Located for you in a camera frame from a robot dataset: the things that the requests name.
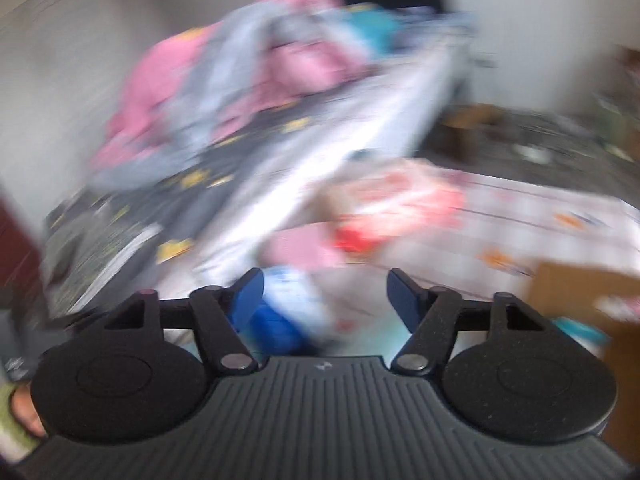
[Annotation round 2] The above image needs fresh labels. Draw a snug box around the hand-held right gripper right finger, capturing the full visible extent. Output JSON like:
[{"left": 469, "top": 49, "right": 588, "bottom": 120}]
[{"left": 387, "top": 267, "right": 551, "bottom": 376}]

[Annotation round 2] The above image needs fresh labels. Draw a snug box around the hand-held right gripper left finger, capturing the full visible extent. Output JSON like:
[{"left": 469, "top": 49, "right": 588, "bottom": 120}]
[{"left": 102, "top": 267, "right": 265, "bottom": 376}]

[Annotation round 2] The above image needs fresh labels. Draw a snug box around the pink plush toy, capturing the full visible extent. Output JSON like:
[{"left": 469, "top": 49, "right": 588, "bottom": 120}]
[{"left": 257, "top": 227, "right": 346, "bottom": 356}]

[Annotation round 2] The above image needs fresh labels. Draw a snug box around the large cardboard box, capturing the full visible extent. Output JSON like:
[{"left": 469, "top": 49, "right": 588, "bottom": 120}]
[{"left": 520, "top": 260, "right": 640, "bottom": 461}]

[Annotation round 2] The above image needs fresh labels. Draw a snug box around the red wet wipes pack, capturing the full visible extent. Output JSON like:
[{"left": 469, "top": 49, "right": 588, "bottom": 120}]
[{"left": 325, "top": 160, "right": 466, "bottom": 256}]

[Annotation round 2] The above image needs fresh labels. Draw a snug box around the dark grey printed bedsheet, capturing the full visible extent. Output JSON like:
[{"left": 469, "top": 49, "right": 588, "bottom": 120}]
[{"left": 42, "top": 100, "right": 351, "bottom": 311}]

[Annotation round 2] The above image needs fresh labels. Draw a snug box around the checked floral play mat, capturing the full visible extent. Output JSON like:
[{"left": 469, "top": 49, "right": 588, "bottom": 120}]
[{"left": 260, "top": 160, "right": 640, "bottom": 351}]

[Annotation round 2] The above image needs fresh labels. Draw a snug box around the white stitched mattress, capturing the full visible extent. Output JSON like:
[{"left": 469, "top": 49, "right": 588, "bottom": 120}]
[{"left": 195, "top": 35, "right": 471, "bottom": 291}]

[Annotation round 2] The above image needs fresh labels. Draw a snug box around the small open cardboard box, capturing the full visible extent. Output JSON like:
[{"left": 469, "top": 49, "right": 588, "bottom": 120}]
[{"left": 440, "top": 102, "right": 501, "bottom": 161}]

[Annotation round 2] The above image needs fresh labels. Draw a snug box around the pink and grey quilt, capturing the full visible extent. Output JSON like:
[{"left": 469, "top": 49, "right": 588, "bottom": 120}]
[{"left": 92, "top": 0, "right": 381, "bottom": 191}]

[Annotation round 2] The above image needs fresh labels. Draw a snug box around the teal printed cloth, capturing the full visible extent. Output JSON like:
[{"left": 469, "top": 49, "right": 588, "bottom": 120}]
[{"left": 347, "top": 7, "right": 403, "bottom": 56}]

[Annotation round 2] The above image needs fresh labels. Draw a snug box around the blue purple cloth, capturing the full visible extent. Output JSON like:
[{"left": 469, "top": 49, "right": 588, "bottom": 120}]
[{"left": 400, "top": 7, "right": 476, "bottom": 43}]

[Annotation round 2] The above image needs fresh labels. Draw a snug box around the person's green clothing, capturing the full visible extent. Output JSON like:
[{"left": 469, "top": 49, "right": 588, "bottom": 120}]
[{"left": 0, "top": 382, "right": 41, "bottom": 461}]

